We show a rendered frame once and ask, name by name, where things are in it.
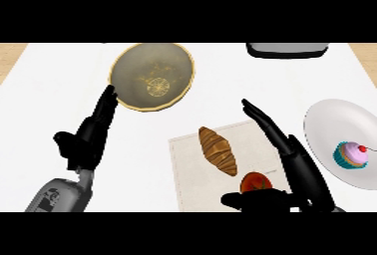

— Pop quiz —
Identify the white plate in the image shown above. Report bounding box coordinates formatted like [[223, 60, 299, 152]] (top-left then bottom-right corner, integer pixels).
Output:
[[301, 98, 377, 191]]

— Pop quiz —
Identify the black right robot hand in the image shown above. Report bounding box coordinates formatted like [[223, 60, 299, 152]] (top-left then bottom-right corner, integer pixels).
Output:
[[218, 98, 338, 213]]

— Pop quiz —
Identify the beige placemat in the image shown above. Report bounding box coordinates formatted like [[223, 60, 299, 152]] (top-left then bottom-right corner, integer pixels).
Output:
[[168, 119, 293, 213]]

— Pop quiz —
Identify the pink cupcake with cherry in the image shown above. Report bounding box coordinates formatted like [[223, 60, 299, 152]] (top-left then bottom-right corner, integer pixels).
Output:
[[332, 140, 370, 170]]

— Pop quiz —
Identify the red tomato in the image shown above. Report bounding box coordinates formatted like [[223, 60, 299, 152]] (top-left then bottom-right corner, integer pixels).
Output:
[[237, 171, 273, 194]]

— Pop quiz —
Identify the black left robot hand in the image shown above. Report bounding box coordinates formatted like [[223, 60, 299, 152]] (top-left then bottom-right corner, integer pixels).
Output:
[[51, 84, 119, 173]]

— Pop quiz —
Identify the brown croissant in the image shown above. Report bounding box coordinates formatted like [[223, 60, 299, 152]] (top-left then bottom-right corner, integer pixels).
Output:
[[196, 126, 237, 177]]

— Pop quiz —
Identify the grey bowl with gold rim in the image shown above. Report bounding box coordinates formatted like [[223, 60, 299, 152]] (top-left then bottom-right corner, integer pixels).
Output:
[[107, 43, 194, 113]]

